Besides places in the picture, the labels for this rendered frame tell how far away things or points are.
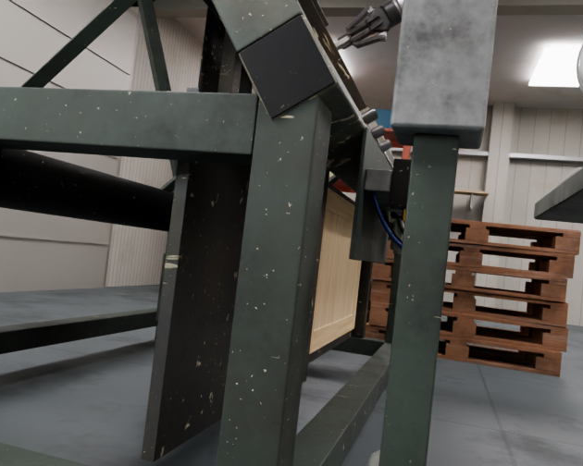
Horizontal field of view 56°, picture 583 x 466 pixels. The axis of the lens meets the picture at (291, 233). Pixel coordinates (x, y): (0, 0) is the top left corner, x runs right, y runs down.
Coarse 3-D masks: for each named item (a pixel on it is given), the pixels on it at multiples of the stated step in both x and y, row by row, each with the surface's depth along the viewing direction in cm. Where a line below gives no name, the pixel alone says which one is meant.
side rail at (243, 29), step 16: (224, 0) 81; (240, 0) 80; (256, 0) 79; (272, 0) 79; (288, 0) 78; (224, 16) 81; (240, 16) 80; (256, 16) 79; (272, 16) 79; (288, 16) 78; (304, 16) 79; (240, 32) 80; (256, 32) 79; (240, 48) 80
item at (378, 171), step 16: (368, 144) 102; (368, 160) 104; (384, 160) 124; (400, 160) 102; (368, 176) 101; (384, 176) 101; (400, 176) 101; (368, 192) 105; (384, 192) 102; (400, 192) 101; (368, 208) 109; (384, 208) 131; (400, 208) 103; (368, 224) 112; (384, 224) 101; (400, 224) 138; (352, 240) 98; (368, 240) 114; (384, 240) 139; (400, 240) 117; (352, 256) 98; (368, 256) 116; (384, 256) 142
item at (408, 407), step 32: (416, 160) 74; (448, 160) 73; (416, 192) 74; (448, 192) 73; (416, 224) 74; (448, 224) 73; (416, 256) 74; (416, 288) 73; (416, 320) 73; (416, 352) 73; (416, 384) 72; (384, 416) 74; (416, 416) 72; (384, 448) 73; (416, 448) 72
